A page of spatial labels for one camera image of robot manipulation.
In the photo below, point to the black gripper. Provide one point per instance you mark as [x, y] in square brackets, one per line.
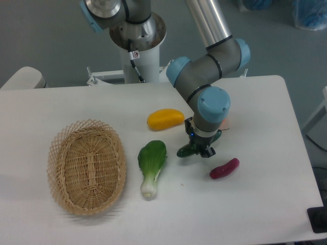
[201, 138]

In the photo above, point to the green cucumber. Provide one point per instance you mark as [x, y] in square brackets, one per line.
[193, 149]

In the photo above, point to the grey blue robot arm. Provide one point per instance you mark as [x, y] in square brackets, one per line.
[192, 79]

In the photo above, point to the purple sweet potato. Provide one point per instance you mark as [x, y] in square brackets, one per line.
[224, 170]

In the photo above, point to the yellow mango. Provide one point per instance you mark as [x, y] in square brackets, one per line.
[164, 118]

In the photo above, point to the green bok choy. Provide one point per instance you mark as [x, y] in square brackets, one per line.
[151, 159]

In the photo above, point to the woven wicker basket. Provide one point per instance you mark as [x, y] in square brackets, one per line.
[86, 167]

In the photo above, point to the white furniture at right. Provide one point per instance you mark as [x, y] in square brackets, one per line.
[315, 116]

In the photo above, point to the black device at edge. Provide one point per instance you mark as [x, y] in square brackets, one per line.
[317, 217]

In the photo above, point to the blue plastic bag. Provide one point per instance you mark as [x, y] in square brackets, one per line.
[254, 5]
[309, 15]

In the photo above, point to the white chair corner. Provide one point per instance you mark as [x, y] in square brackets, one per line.
[25, 78]

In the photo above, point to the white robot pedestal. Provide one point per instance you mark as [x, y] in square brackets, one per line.
[138, 46]

